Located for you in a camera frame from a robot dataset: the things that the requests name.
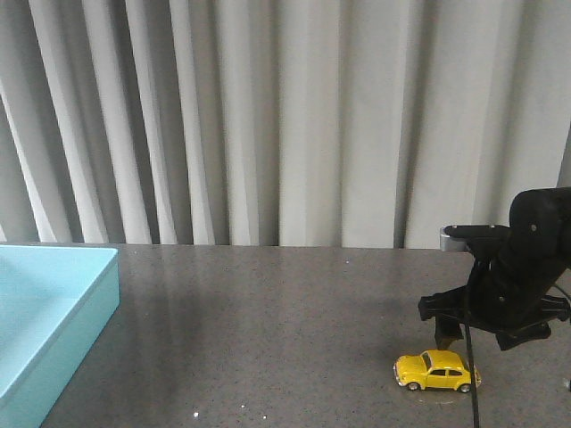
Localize light blue storage box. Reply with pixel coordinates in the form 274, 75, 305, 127
1, 245, 120, 427

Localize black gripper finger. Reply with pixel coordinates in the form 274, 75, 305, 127
495, 323, 551, 350
434, 312, 462, 350

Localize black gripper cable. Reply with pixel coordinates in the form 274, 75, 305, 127
461, 256, 484, 428

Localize yellow toy beetle car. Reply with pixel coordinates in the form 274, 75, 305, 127
393, 350, 473, 393

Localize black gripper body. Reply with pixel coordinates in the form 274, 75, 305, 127
418, 187, 570, 335

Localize grey pleated curtain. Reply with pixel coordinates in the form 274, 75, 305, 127
1, 1, 570, 248

